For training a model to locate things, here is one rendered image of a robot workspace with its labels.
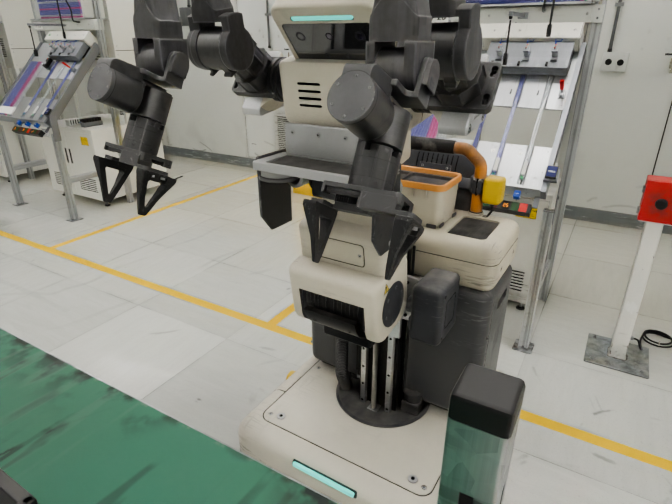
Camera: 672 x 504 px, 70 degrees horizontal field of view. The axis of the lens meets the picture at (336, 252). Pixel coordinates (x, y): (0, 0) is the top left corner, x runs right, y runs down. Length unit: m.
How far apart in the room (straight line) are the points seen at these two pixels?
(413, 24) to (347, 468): 1.03
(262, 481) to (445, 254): 0.89
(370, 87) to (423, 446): 1.03
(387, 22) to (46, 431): 0.54
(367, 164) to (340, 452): 0.91
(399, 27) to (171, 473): 0.50
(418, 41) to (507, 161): 1.52
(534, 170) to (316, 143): 1.27
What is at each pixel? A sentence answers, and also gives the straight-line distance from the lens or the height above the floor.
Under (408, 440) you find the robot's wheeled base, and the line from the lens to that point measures 1.38.
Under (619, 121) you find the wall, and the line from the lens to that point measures 3.92.
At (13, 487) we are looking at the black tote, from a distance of 0.29.
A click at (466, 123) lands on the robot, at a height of 1.12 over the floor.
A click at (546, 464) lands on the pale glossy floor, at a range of 1.82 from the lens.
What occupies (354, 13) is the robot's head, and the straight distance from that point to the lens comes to 0.84.
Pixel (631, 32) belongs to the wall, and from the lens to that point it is 3.89.
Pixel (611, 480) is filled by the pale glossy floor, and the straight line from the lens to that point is 1.86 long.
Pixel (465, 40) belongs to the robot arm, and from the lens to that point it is 0.72.
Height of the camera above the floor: 1.25
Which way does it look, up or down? 24 degrees down
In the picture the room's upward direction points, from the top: straight up
